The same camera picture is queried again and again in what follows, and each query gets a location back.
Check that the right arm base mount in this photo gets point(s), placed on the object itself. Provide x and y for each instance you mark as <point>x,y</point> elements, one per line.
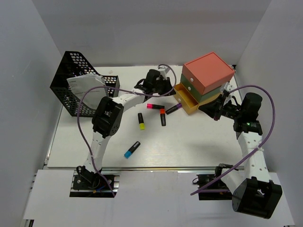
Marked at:
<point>208,180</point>

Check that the yellow bottom drawer box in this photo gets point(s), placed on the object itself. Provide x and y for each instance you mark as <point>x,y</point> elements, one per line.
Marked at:
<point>189,103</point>

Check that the coral top drawer box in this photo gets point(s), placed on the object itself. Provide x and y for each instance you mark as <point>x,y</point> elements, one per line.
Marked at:
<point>207,73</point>

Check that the orange black highlighter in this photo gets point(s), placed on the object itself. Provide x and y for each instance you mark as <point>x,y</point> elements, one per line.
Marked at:
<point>163,117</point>

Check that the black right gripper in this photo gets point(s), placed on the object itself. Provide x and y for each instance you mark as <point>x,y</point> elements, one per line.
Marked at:
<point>212,109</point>

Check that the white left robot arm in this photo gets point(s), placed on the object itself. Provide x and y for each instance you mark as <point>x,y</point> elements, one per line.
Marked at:
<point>108,115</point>

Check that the pink black highlighter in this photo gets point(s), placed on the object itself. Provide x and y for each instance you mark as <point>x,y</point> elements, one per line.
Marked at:
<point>154,106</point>

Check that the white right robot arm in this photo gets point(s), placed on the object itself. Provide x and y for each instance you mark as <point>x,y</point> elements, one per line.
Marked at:
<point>253,192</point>

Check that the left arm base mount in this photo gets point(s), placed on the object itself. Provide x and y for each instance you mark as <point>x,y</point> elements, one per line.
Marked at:
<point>86,184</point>

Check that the blue black highlighter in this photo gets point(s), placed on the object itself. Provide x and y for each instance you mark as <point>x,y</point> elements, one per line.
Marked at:
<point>132,149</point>

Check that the purple black highlighter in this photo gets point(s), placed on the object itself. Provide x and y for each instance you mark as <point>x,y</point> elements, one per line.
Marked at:
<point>173,109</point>

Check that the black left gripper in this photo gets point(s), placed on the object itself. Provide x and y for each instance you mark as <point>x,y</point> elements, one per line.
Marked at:
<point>168,87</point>

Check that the yellow black highlighter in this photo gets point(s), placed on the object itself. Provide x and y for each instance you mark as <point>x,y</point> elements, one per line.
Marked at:
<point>141,121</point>

